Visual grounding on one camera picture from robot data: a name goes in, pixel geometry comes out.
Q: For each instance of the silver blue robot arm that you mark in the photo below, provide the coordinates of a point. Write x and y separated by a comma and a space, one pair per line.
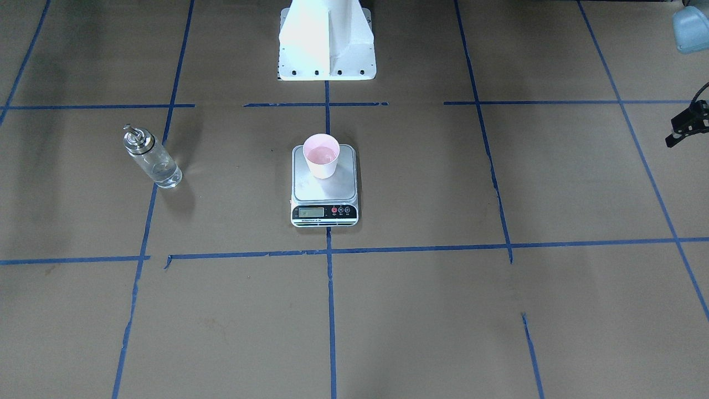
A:
690, 26

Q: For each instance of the white pedestal column base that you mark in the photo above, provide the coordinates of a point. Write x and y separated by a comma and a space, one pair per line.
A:
326, 41

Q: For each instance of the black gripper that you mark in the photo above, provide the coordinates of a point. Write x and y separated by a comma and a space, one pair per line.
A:
687, 121

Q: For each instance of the silver digital kitchen scale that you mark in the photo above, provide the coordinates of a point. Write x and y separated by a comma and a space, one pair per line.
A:
329, 202

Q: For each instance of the glass sauce bottle steel spout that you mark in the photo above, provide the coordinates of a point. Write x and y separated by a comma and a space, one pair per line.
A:
151, 156

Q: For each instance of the pink paper cup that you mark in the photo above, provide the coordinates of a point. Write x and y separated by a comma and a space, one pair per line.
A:
321, 152

